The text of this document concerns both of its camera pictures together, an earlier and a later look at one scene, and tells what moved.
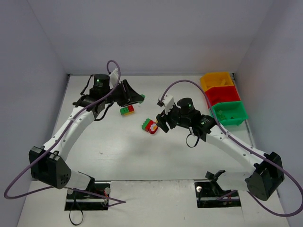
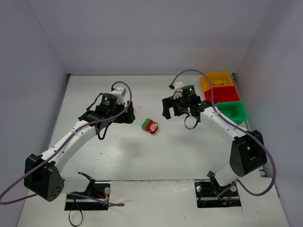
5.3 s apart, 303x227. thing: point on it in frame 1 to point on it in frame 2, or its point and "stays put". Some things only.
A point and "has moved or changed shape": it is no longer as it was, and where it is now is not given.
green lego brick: (221, 116) has moved or changed shape
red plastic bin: (221, 94) stays put
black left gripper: (123, 93) to (128, 113)
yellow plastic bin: (214, 79) stays put
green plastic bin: (230, 113) stays put
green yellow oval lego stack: (141, 101) to (218, 82)
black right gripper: (168, 119) to (171, 106)
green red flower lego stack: (149, 125) stays put
